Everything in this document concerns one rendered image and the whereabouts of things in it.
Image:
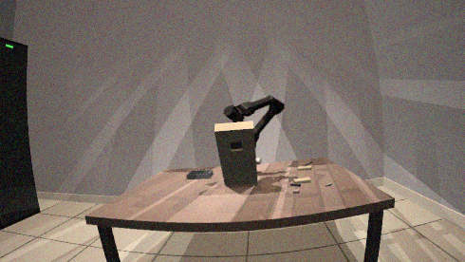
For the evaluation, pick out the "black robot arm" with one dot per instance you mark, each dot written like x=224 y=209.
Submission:
x=236 y=113

